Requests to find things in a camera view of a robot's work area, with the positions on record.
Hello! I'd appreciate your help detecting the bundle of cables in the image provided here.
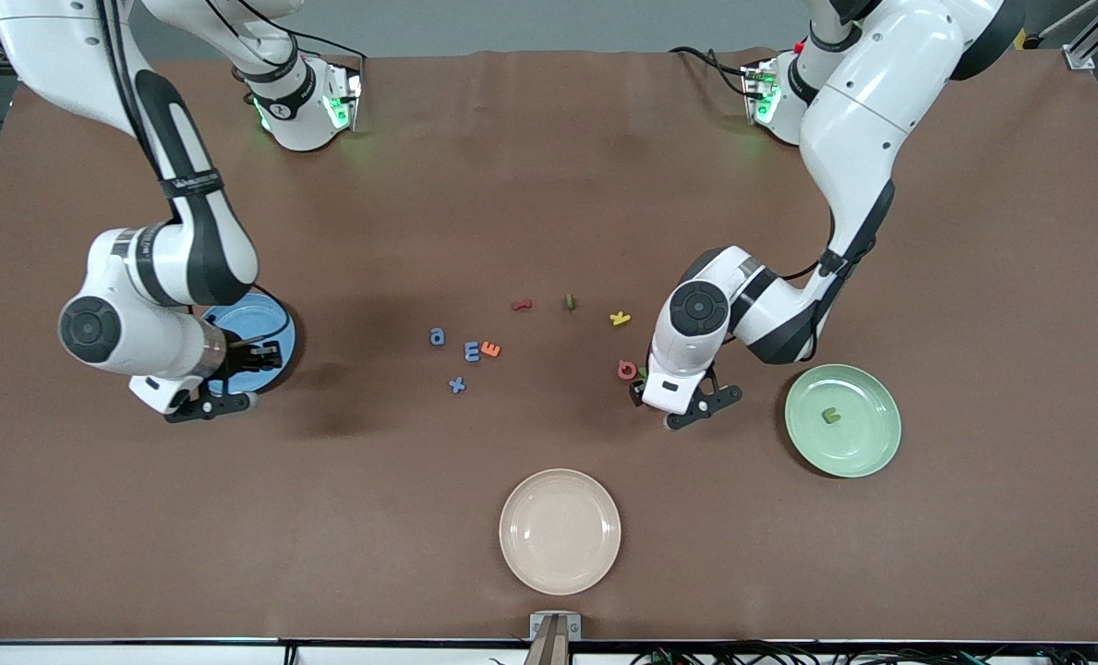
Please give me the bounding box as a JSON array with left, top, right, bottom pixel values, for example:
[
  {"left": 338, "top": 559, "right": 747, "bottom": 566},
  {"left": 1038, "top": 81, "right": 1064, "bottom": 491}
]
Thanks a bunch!
[{"left": 627, "top": 640, "right": 1098, "bottom": 665}]

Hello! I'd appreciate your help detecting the white table edge rail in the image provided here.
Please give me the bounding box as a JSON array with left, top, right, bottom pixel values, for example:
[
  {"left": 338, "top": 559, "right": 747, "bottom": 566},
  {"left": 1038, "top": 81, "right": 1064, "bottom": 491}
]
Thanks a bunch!
[{"left": 0, "top": 640, "right": 1098, "bottom": 665}]

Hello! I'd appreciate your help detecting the table cover sheet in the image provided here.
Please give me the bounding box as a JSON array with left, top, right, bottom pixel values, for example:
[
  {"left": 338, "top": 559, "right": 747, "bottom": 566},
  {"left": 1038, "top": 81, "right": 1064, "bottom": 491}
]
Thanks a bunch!
[{"left": 0, "top": 48, "right": 1098, "bottom": 643}]

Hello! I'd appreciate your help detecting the green plate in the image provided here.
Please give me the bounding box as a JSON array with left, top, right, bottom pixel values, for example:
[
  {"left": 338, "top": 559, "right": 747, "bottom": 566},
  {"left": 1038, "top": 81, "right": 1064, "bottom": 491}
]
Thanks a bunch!
[{"left": 784, "top": 363, "right": 903, "bottom": 479}]

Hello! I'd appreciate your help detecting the black base cable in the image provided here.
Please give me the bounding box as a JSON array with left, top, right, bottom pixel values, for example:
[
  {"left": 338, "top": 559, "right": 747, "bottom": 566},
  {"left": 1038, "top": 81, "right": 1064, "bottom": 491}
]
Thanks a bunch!
[
  {"left": 669, "top": 44, "right": 754, "bottom": 98},
  {"left": 225, "top": 0, "right": 367, "bottom": 89}
]

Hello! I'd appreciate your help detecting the beige plate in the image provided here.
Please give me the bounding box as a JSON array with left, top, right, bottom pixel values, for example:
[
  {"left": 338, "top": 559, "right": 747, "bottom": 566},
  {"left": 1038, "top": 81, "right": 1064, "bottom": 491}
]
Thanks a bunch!
[{"left": 499, "top": 468, "right": 622, "bottom": 596}]

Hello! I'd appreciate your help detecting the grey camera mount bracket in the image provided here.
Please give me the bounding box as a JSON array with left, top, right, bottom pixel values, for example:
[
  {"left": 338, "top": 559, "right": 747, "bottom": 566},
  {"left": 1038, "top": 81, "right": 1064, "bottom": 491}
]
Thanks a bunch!
[{"left": 525, "top": 611, "right": 583, "bottom": 665}]

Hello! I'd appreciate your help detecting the blue plate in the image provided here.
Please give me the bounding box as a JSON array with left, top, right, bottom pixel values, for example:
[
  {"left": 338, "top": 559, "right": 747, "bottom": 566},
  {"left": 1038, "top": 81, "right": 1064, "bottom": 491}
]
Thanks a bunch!
[{"left": 199, "top": 294, "right": 297, "bottom": 395}]

